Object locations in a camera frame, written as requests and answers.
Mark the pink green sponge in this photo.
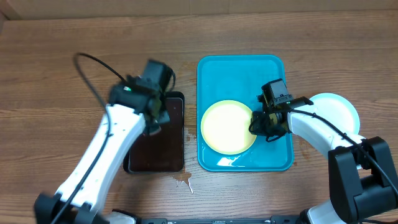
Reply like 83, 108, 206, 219
143, 124, 161, 136

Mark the yellow plate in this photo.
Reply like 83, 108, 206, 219
200, 100, 257, 155

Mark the light blue plate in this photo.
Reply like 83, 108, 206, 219
310, 93, 360, 134

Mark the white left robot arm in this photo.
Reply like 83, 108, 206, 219
34, 74, 175, 223

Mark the black water tray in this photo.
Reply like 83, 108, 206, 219
123, 91, 185, 174

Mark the blue plastic tray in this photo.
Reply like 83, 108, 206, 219
197, 55, 294, 172

